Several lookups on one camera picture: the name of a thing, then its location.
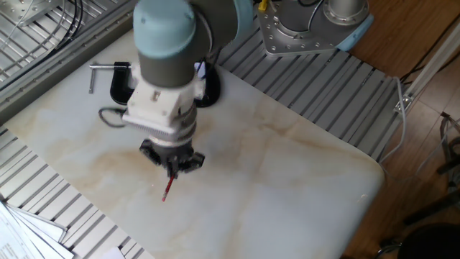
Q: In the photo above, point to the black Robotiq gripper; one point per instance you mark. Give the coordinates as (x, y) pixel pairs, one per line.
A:
(172, 151)

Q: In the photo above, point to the red pencil with eraser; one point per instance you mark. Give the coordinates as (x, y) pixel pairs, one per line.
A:
(168, 187)

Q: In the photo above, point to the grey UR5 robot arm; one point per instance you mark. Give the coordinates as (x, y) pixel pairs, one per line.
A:
(169, 39)

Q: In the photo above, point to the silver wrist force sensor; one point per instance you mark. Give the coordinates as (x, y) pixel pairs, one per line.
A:
(179, 135)

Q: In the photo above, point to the marble pattern board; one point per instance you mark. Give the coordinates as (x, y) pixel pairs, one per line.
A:
(251, 180)

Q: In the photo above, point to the black C-clamp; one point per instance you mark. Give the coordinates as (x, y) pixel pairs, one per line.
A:
(120, 86)

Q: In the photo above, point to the white printed paper sheet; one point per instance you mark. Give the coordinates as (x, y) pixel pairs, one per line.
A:
(115, 253)

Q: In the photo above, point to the white printed paper stack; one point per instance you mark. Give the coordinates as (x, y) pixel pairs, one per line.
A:
(21, 237)

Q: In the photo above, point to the yellow plastic clip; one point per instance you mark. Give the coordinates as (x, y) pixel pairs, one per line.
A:
(263, 4)

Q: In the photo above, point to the silver perforated metal plate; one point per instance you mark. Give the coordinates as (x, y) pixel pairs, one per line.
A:
(25, 11)

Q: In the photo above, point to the black round stool seat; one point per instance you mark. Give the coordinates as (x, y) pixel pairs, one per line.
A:
(431, 244)

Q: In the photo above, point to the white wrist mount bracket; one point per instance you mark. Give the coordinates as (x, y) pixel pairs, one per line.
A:
(154, 104)

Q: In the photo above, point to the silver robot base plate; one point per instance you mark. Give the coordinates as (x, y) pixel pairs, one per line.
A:
(287, 39)

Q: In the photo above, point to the aluminium beam with corner bracket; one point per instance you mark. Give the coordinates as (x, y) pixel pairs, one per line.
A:
(431, 64)

